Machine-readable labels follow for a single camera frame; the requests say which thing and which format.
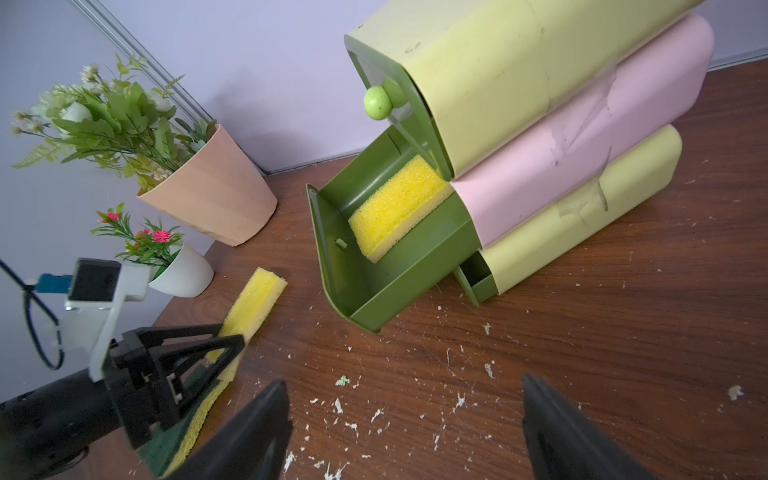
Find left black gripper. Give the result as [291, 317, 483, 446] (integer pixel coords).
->
[104, 324, 245, 449]

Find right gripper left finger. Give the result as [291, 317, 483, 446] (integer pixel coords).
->
[168, 380, 293, 480]

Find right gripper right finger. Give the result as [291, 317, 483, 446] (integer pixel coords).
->
[522, 374, 654, 479]

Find large yellow sponge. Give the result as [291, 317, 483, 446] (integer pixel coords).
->
[348, 155, 454, 263]

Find green pink drawer cabinet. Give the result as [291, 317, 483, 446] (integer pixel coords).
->
[349, 1, 714, 294]

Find yellow green sponge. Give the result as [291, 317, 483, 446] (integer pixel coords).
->
[139, 379, 230, 478]

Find yellow side up sponge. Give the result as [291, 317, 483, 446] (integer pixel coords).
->
[216, 268, 287, 347]

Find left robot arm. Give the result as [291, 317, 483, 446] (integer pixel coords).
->
[1, 324, 245, 479]

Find small white flower pot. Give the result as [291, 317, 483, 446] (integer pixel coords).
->
[148, 243, 214, 298]

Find pink flowers small plant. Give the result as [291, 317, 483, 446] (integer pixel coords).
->
[91, 203, 183, 280]

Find white flowers green plant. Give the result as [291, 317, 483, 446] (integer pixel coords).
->
[12, 54, 219, 193]

